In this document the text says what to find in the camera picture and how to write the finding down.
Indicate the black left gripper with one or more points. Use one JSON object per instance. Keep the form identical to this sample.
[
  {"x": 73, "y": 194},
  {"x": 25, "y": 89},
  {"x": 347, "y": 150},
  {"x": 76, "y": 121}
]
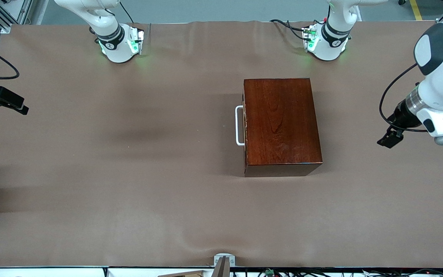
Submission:
[{"x": 401, "y": 114}]

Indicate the light wooden strip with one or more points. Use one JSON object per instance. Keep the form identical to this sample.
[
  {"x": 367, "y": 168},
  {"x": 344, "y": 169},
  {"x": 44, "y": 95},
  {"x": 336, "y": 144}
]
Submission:
[{"x": 187, "y": 274}]

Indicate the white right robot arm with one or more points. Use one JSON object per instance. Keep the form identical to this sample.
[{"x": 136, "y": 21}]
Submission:
[{"x": 115, "y": 46}]

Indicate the grey table clamp bracket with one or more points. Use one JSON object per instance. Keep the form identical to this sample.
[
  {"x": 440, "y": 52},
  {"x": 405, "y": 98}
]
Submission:
[{"x": 224, "y": 256}]

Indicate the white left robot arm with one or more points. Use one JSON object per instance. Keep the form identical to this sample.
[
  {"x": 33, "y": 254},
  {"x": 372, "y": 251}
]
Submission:
[{"x": 440, "y": 88}]

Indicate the brown table mat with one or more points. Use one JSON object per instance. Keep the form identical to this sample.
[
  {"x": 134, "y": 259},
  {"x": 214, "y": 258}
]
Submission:
[{"x": 129, "y": 215}]

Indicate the dark red wooden cabinet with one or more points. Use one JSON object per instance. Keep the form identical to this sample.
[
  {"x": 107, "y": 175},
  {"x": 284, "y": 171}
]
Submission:
[{"x": 279, "y": 123}]

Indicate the dark camera stand post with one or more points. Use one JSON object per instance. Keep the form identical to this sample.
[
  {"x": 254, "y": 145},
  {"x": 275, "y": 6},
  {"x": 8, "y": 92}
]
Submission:
[{"x": 221, "y": 269}]

